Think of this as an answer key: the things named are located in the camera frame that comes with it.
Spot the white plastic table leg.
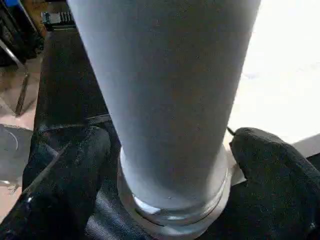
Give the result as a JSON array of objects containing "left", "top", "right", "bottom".
[{"left": 66, "top": 0, "right": 262, "bottom": 222}]

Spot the black metal stand leg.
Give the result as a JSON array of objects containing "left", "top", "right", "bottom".
[{"left": 14, "top": 73, "right": 30, "bottom": 116}]

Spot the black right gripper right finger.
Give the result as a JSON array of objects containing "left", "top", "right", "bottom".
[{"left": 229, "top": 127, "right": 320, "bottom": 240}]

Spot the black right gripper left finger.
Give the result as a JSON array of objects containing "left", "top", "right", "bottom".
[{"left": 0, "top": 127, "right": 112, "bottom": 240}]

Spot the black work surface mat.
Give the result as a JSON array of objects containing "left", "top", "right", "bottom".
[{"left": 22, "top": 27, "right": 320, "bottom": 240}]

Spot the white plastic table top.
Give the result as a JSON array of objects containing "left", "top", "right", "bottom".
[{"left": 116, "top": 0, "right": 320, "bottom": 240}]

